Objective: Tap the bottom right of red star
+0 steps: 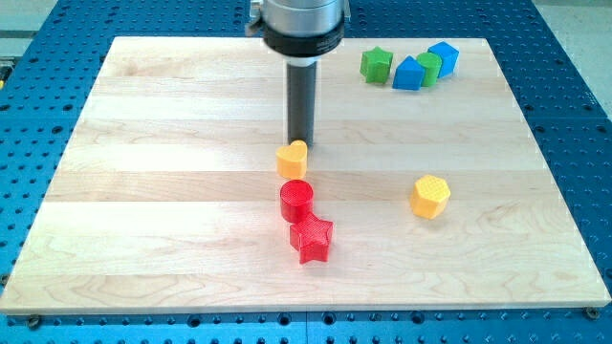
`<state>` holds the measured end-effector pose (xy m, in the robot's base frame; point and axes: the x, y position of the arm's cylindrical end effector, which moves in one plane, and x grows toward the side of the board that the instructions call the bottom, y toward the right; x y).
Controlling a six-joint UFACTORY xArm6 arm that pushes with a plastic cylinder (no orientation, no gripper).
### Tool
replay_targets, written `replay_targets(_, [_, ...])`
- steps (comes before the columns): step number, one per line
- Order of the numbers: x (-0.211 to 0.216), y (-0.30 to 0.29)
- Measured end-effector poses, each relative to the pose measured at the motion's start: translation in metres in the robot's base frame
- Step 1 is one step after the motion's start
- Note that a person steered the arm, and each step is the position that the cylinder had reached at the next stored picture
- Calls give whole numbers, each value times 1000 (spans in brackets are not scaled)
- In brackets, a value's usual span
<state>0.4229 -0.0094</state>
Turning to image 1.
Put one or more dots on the red star block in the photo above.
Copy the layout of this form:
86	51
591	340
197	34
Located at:
311	238

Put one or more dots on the green star block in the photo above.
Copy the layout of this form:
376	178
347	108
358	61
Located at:
375	65

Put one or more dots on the yellow heart block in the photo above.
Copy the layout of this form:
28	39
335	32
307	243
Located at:
291	160

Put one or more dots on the red cylinder block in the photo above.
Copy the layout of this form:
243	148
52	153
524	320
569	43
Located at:
296	200

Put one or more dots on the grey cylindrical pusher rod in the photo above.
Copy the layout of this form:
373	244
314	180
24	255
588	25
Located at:
301	95

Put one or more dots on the yellow hexagon block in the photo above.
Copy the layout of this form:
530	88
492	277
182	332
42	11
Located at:
429	196

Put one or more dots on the light wooden board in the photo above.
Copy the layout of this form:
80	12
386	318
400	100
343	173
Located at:
166	197

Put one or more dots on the blue pentagon block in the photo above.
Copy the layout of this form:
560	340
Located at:
409	75

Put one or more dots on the green cylinder block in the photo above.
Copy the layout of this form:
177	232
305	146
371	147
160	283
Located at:
431	63

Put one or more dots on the blue cube block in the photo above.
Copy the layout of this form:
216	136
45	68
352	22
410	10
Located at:
448	55

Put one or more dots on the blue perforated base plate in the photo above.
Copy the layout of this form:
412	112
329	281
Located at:
550	63

